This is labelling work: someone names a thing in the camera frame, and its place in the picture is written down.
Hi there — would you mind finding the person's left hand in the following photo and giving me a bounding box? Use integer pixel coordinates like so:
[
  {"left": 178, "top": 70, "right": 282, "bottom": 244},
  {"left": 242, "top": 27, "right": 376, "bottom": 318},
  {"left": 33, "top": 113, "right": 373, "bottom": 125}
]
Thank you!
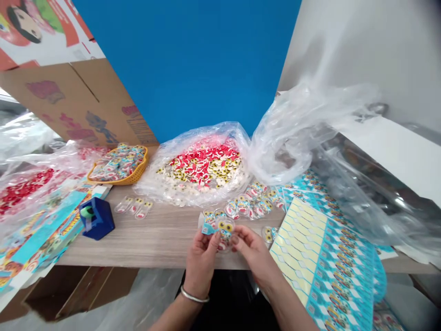
[{"left": 185, "top": 227, "right": 222, "bottom": 283}]

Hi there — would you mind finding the person's right hand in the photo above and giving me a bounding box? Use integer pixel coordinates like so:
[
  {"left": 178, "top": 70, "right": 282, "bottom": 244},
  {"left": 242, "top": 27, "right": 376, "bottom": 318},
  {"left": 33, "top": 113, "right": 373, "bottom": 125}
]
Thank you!
[{"left": 230, "top": 224, "right": 277, "bottom": 287}]

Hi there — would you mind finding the blue sticker label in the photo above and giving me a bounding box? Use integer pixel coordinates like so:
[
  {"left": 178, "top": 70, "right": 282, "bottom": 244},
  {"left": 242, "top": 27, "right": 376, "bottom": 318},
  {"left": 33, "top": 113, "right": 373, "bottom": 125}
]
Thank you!
[{"left": 200, "top": 215, "right": 218, "bottom": 236}]

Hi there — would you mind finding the person's body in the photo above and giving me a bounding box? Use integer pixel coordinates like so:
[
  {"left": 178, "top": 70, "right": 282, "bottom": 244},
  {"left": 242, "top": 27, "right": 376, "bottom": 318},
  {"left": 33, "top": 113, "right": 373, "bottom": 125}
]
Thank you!
[{"left": 175, "top": 268, "right": 280, "bottom": 331}]

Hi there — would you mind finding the heap of labelled candy capsules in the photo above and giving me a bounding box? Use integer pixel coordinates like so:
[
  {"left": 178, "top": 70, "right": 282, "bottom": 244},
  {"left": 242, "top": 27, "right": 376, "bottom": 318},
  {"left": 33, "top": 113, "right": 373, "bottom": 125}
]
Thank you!
[{"left": 224, "top": 182, "right": 286, "bottom": 221}]

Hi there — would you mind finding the unlabelled clear candy capsule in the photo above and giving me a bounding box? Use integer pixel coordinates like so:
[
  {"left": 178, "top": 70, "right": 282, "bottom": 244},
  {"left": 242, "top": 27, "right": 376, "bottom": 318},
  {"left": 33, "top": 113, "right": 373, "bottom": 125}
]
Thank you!
[
  {"left": 114, "top": 196, "right": 134, "bottom": 215},
  {"left": 129, "top": 197, "right": 146, "bottom": 217},
  {"left": 136, "top": 200, "right": 153, "bottom": 219}
]

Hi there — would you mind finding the stack of blue sticker sheets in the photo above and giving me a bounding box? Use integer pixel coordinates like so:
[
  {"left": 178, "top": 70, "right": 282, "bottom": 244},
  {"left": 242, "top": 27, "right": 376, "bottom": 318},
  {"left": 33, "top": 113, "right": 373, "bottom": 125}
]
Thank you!
[{"left": 268, "top": 168, "right": 397, "bottom": 331}]

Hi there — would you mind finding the clear bag of gummy candies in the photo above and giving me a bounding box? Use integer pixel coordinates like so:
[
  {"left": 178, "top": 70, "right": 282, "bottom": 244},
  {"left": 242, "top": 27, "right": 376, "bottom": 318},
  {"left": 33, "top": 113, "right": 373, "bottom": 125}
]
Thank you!
[{"left": 133, "top": 121, "right": 255, "bottom": 208}]

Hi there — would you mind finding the yellow plastic basket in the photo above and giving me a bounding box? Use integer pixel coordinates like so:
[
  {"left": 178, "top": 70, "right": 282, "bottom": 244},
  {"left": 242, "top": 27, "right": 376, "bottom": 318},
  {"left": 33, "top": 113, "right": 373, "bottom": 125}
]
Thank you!
[{"left": 86, "top": 144, "right": 149, "bottom": 186}]

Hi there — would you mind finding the blue tape dispenser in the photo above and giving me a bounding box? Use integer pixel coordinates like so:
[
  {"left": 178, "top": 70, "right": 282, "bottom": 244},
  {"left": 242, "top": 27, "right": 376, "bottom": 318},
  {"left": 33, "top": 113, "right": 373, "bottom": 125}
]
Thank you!
[{"left": 79, "top": 197, "right": 116, "bottom": 241}]

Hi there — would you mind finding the pile of labelled capsules in basket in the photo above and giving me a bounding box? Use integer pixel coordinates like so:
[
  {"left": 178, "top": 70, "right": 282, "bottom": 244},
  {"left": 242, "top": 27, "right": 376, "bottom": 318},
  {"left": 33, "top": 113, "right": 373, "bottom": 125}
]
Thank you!
[{"left": 89, "top": 143, "right": 146, "bottom": 181}]

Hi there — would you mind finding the empty clear plastic bag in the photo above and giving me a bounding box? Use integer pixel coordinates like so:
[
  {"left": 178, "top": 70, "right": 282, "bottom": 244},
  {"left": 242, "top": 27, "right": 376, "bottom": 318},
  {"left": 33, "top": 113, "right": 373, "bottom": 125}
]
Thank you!
[{"left": 248, "top": 78, "right": 441, "bottom": 266}]

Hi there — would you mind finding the stack of colourful flat cartons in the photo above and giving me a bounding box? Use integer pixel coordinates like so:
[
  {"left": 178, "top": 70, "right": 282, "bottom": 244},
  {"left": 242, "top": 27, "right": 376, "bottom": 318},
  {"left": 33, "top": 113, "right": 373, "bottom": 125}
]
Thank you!
[{"left": 0, "top": 182, "right": 114, "bottom": 294}]

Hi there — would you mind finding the white board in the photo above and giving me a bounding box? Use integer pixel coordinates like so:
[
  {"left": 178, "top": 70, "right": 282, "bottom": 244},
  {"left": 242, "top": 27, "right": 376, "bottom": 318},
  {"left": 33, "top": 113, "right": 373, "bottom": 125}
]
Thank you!
[{"left": 344, "top": 114, "right": 441, "bottom": 209}]

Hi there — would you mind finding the clear bag of red candies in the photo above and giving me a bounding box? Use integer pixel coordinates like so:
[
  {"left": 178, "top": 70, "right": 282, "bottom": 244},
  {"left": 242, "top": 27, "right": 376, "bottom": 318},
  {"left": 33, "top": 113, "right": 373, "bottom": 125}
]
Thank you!
[{"left": 0, "top": 140, "right": 91, "bottom": 223}]

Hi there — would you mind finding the blue backdrop panel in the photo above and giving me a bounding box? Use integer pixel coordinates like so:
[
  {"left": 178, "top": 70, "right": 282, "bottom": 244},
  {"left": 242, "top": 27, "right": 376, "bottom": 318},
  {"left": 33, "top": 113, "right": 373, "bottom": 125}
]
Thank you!
[{"left": 70, "top": 0, "right": 303, "bottom": 145}]

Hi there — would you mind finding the brown printed cardboard box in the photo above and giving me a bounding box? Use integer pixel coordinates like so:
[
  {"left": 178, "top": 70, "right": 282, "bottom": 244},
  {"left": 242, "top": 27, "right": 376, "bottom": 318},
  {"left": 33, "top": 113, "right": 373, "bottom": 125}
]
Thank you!
[{"left": 0, "top": 57, "right": 160, "bottom": 148}]

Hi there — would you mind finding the white red printed carton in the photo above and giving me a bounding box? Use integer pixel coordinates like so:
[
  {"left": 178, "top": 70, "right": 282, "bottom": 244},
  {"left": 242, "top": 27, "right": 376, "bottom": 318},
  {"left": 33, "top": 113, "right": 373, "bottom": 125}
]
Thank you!
[{"left": 0, "top": 0, "right": 106, "bottom": 72}]

